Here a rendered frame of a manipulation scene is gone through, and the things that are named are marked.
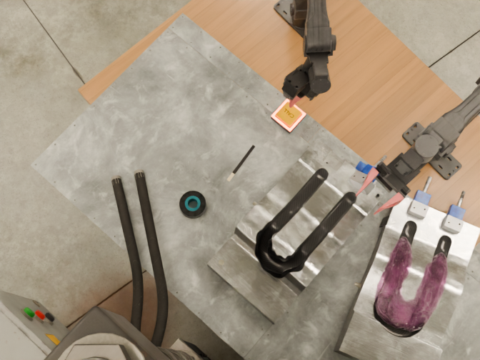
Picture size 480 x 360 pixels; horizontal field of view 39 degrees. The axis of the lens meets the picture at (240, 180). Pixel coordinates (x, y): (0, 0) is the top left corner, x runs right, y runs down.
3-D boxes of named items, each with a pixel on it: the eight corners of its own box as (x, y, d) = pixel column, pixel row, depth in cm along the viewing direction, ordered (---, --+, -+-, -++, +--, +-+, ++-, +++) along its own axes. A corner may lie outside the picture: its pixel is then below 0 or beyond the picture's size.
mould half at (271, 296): (314, 146, 212) (319, 132, 199) (379, 200, 208) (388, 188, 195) (207, 266, 202) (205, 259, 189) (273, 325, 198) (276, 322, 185)
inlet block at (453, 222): (453, 190, 206) (458, 186, 200) (468, 196, 205) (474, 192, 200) (438, 228, 203) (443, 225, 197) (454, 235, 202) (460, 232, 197)
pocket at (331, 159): (330, 153, 206) (332, 149, 202) (343, 163, 205) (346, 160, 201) (321, 163, 205) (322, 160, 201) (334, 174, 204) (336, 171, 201)
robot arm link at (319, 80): (336, 93, 187) (341, 59, 177) (306, 94, 186) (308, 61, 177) (331, 64, 194) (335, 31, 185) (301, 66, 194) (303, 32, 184)
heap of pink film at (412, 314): (395, 233, 199) (401, 228, 191) (452, 257, 197) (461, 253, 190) (363, 314, 193) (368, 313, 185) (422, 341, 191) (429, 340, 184)
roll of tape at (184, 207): (177, 216, 206) (176, 213, 203) (183, 191, 208) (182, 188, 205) (203, 221, 206) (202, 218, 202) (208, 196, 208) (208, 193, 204)
